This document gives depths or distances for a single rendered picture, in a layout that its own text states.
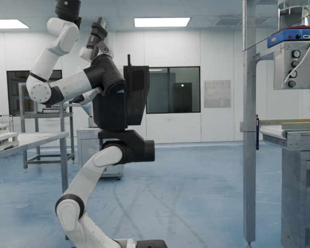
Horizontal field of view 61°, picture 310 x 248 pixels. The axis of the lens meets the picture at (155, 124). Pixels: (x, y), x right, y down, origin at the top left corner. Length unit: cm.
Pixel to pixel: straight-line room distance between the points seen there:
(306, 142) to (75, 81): 117
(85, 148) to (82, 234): 252
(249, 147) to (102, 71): 105
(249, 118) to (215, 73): 519
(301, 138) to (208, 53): 552
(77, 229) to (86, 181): 23
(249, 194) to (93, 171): 100
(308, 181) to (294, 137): 28
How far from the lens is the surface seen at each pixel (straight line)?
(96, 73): 111
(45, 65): 110
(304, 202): 170
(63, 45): 109
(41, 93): 107
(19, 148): 160
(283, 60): 147
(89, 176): 137
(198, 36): 692
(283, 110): 750
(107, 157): 131
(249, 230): 191
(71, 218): 141
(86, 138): 387
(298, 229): 174
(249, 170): 178
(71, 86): 110
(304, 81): 151
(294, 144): 154
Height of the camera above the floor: 110
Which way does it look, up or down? 4 degrees down
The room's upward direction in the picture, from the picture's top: 1 degrees counter-clockwise
